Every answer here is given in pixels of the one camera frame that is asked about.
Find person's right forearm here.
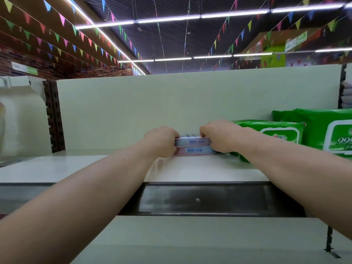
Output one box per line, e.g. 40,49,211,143
236,129,352,240

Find pink blue packet stack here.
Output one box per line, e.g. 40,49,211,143
341,80,352,109

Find person's left hand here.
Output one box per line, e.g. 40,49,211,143
142,126,180,160

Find short ceiling light strip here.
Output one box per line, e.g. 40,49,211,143
118,48,352,63

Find long ceiling light strip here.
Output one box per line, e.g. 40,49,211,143
74,3,352,29

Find green wall sign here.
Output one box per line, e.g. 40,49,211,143
11,62,39,76

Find person's right hand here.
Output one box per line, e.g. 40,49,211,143
199,120,245,154

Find strings of colourful bunting flags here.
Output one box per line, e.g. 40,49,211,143
0,0,352,75

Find person's left forearm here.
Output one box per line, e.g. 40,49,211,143
0,141,152,264

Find diagonal ceiling light strip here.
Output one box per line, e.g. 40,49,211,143
63,0,146,75

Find metal store shelving unit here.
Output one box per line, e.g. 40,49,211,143
0,64,352,264

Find green yellow store sign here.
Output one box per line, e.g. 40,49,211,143
258,31,309,68

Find pink-blue wipes packet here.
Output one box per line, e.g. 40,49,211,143
175,136,212,147
175,146,218,157

